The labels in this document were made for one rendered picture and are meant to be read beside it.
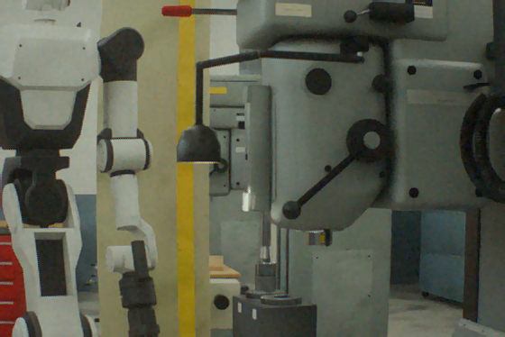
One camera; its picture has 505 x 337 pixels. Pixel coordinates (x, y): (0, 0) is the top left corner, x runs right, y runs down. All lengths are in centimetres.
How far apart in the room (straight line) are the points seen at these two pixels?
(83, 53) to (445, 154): 97
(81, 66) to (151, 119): 116
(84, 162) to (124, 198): 832
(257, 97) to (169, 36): 179
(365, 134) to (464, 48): 26
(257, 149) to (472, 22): 45
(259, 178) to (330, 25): 28
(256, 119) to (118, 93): 76
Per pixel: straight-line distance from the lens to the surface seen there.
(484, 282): 171
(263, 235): 193
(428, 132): 144
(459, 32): 150
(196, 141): 139
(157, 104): 318
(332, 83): 141
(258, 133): 145
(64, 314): 199
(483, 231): 171
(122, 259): 209
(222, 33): 1075
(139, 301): 207
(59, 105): 204
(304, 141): 139
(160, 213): 317
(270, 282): 193
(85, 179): 1044
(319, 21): 139
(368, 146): 138
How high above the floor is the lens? 139
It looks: 1 degrees up
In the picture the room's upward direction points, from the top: straight up
